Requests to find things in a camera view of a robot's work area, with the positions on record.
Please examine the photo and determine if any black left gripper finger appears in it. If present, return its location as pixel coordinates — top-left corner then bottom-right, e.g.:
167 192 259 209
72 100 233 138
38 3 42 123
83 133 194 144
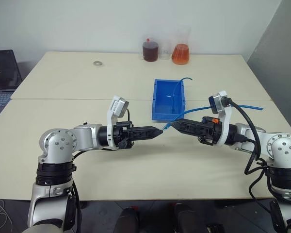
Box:
131 126 164 134
131 131 164 142

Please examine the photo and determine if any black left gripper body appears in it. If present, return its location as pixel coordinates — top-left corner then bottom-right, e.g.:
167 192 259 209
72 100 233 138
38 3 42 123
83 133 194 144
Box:
111 120 136 150

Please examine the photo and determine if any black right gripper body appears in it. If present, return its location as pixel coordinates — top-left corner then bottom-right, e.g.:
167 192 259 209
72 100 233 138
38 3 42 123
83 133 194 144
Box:
197 116 224 146

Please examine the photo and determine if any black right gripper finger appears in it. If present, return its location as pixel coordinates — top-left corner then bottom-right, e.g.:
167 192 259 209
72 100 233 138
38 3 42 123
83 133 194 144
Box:
171 118 205 130
171 123 203 137

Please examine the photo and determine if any long blue cable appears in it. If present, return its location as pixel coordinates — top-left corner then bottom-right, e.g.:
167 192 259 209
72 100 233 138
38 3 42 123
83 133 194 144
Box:
162 103 264 129

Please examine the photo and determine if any blue plastic bin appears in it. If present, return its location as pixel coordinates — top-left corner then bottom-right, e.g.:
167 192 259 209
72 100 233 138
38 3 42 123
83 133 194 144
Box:
150 78 189 121

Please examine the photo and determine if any flask with orange liquid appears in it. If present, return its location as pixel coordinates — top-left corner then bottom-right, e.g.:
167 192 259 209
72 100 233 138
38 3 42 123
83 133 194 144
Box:
170 27 193 66

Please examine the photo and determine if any small empty glass beaker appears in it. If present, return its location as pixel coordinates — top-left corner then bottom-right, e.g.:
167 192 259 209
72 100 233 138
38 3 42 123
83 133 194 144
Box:
159 41 172 61

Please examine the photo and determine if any beaker with dark red liquid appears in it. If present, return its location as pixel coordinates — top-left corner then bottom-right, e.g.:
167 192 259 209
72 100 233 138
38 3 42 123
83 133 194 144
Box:
138 35 160 63

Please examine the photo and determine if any dark rounded shape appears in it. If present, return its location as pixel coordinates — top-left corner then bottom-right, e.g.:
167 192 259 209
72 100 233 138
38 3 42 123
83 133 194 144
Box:
114 205 140 233

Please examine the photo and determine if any grey partition panel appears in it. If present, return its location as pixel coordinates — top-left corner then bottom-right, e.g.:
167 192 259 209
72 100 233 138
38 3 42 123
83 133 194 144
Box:
246 0 291 117

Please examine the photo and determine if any dark grey laptop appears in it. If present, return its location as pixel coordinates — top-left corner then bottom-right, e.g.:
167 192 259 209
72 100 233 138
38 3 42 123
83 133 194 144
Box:
0 50 23 125

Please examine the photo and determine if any thin blue cable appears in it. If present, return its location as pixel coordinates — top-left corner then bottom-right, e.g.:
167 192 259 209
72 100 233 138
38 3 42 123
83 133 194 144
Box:
170 77 194 114

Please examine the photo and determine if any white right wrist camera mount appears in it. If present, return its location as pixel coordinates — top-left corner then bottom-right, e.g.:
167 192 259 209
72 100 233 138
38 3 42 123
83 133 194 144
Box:
208 90 234 148

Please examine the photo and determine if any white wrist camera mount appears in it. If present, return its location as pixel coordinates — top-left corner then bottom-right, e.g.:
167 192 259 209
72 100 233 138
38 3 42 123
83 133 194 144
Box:
208 90 234 148
106 96 130 150

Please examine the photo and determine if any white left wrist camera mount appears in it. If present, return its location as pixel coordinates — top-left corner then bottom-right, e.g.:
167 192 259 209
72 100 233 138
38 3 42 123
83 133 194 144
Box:
106 96 130 150

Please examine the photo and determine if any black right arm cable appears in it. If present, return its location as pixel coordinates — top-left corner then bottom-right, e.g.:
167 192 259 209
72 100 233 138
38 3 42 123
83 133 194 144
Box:
225 97 290 230

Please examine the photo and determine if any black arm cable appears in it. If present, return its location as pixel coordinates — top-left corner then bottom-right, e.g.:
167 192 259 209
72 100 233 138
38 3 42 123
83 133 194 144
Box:
225 97 290 230
67 108 133 233

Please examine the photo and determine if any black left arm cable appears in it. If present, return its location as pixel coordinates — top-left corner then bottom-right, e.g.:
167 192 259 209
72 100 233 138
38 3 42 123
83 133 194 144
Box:
67 108 133 233

